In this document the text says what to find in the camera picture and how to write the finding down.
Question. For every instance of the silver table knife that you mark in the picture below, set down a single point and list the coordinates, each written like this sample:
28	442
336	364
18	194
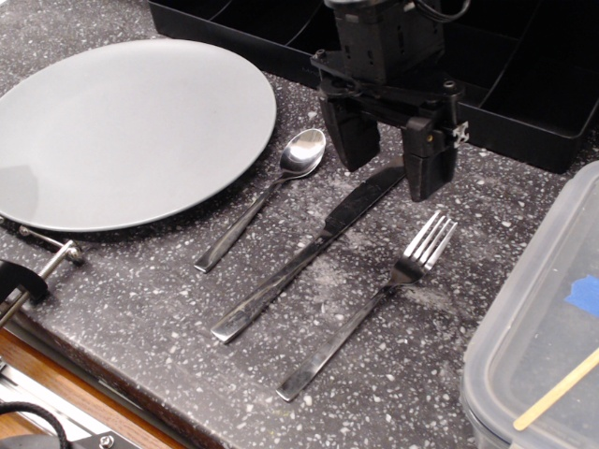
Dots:
349	210

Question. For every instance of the metal bracket with screw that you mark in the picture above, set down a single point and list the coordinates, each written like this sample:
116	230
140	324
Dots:
105	440

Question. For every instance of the silver metal spoon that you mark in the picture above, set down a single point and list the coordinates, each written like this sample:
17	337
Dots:
300	157

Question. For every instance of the black divided organizer tray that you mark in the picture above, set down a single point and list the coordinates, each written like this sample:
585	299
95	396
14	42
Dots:
530	68

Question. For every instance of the grey round plate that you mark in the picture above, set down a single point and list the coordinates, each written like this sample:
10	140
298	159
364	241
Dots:
129	134

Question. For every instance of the clear plastic container lid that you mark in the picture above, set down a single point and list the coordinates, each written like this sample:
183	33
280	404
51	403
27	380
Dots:
531	338

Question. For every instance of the silver metal fork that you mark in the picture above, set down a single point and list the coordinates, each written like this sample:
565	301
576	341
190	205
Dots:
416	261

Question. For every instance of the wooden stick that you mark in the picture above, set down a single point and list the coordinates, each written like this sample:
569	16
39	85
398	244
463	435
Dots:
557	392

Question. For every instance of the blue tape piece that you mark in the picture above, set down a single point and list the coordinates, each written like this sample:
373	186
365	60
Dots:
584	295

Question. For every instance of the metal clamp with black knob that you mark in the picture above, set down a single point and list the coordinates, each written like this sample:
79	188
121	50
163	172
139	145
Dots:
20	284

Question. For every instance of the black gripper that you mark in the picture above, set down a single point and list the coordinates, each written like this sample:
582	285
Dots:
386	71

